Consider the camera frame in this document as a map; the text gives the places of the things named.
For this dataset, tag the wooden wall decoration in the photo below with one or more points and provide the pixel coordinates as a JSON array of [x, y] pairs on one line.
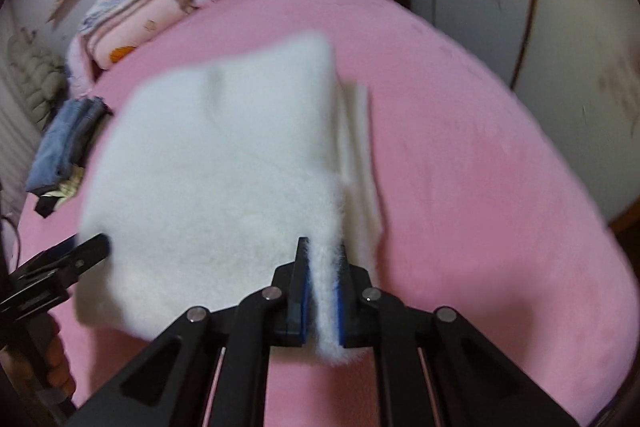
[[67, 2]]

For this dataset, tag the floral sliding wardrobe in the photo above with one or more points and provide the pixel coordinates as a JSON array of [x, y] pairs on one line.
[[575, 32]]

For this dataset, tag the person's left hand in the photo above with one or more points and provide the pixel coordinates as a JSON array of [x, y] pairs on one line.
[[59, 357]]

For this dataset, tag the dark cloth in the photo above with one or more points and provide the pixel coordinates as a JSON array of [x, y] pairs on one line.
[[47, 204]]

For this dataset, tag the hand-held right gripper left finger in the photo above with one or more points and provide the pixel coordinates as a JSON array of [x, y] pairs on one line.
[[304, 307]]

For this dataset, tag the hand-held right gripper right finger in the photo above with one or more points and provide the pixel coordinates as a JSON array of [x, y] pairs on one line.
[[341, 317]]

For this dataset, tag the pale pink pillow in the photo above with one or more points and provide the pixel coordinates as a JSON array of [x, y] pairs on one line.
[[80, 67]]

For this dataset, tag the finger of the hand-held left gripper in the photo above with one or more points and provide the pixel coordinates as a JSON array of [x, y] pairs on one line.
[[75, 257]]

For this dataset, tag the folded blue jeans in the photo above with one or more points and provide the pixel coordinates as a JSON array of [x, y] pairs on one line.
[[60, 142]]

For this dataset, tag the white fluffy sweater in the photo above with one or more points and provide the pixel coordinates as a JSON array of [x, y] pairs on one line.
[[225, 182]]

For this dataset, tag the folded printed pink quilt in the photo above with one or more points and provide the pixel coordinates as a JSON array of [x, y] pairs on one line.
[[135, 12]]

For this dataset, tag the beige puffer jacket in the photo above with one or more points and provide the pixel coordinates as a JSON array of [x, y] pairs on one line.
[[35, 77]]

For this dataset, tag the pink bed sheet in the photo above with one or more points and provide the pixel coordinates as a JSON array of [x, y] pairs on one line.
[[475, 182]]

